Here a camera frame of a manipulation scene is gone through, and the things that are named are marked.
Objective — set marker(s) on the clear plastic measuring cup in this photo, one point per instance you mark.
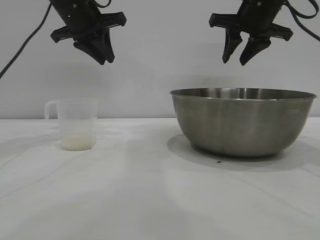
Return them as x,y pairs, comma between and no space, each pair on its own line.
75,117

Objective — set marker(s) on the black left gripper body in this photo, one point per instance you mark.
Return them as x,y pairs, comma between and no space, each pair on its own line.
80,17

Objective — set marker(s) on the small dark crumb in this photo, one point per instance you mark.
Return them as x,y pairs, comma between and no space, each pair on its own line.
219,162

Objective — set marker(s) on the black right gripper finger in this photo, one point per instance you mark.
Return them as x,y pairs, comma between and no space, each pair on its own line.
255,48
231,43

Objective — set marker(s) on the stainless steel mixing bowl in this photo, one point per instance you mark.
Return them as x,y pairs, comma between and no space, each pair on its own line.
240,125

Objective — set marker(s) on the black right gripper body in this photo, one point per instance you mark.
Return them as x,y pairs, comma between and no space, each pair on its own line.
257,17

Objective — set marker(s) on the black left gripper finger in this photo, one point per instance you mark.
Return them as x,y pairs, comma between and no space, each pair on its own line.
91,48
107,46

